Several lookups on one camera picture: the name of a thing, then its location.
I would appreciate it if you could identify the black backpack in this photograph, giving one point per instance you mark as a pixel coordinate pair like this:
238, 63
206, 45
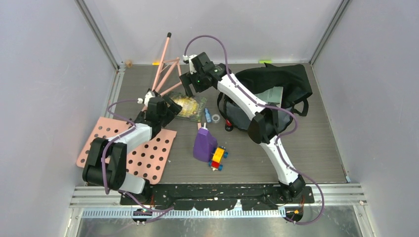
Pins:
287, 87

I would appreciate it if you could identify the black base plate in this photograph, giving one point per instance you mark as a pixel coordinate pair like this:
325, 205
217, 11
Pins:
216, 197

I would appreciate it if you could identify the blue correction tape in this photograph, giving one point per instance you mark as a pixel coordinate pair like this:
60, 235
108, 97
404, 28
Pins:
208, 115

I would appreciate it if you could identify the clear tape roll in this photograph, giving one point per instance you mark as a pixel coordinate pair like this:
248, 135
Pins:
215, 118

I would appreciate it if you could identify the dark green book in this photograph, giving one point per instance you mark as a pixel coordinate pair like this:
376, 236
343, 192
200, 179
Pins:
192, 107

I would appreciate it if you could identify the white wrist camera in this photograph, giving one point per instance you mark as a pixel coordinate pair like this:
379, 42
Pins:
188, 60
147, 97

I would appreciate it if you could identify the pink tripod stand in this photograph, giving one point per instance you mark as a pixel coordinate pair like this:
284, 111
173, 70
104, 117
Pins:
164, 70

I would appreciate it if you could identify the pink perforated stand board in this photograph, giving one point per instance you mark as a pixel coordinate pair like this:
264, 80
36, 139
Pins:
148, 160

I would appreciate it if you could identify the purple stapler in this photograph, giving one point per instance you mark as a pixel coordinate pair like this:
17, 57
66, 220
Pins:
204, 145

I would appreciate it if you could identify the teal book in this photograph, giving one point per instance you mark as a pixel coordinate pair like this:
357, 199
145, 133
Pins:
273, 95

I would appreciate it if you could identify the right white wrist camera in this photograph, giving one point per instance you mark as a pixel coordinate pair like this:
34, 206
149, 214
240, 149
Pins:
188, 60

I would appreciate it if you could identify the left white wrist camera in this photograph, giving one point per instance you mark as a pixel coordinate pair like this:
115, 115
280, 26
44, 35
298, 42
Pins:
147, 97

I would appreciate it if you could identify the aluminium frame rail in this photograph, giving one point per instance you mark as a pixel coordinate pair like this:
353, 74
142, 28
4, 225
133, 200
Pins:
339, 210

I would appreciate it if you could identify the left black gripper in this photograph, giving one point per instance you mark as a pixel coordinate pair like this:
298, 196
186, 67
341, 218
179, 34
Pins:
173, 110

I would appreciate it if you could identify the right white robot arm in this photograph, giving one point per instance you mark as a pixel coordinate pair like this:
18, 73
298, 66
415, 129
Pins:
264, 121

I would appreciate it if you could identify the colourful toy block car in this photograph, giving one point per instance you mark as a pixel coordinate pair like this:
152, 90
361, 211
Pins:
218, 154

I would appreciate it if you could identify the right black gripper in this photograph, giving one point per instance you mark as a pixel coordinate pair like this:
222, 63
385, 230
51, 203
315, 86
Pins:
187, 80

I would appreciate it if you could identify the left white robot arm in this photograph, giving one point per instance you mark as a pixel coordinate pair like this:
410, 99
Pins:
106, 160

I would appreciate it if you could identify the red cap black bottle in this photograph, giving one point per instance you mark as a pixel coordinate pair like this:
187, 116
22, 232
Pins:
228, 126

